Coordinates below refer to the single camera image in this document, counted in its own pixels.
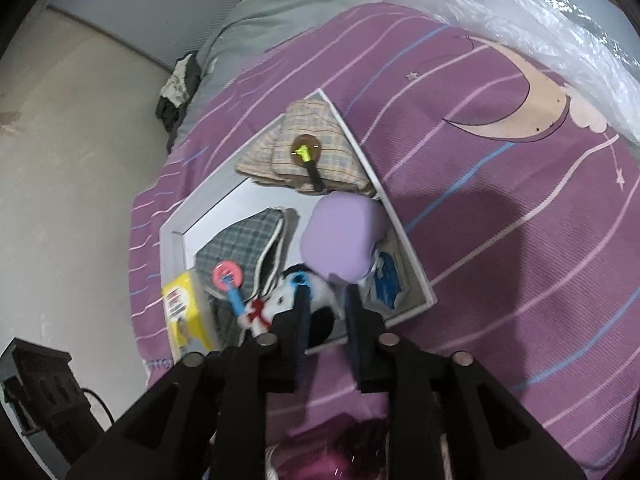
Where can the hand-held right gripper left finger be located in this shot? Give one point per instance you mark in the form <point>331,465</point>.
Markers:
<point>301,340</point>

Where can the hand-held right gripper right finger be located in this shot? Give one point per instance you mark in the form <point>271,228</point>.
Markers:
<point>354,340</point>

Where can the white plush toy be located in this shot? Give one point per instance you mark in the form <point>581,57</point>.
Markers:
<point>285,300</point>

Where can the pink and blue toy rattle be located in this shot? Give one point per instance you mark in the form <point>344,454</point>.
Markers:
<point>227,275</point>

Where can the lavender soft cushion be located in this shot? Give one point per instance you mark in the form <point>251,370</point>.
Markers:
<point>340,235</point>

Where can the dark plaid cloth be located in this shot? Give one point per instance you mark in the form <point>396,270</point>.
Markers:
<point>240,245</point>

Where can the pink glitter pouch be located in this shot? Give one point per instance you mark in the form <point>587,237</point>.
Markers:
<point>345,455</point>

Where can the yellow packet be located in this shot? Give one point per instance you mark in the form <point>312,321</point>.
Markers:
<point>187,320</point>

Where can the white shallow box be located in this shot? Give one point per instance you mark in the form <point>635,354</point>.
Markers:
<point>235,200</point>

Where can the beige plaid cloth hat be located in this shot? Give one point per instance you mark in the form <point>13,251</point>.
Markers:
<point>340,160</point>

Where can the blue and white packet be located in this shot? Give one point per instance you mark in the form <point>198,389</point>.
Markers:
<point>387,280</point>

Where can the purple striped bedsheet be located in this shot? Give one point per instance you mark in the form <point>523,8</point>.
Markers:
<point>475,240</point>

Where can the dark grey garment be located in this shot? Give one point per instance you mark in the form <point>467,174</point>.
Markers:
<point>172,115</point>

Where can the pale grey garment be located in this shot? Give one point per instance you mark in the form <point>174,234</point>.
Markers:
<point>177,82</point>

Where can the grey blanket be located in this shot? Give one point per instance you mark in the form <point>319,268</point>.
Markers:
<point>280,5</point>

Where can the pale blue panel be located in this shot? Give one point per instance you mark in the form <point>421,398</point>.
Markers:
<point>150,20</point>

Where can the clear plastic sheet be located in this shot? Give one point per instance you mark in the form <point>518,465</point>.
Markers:
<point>550,25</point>

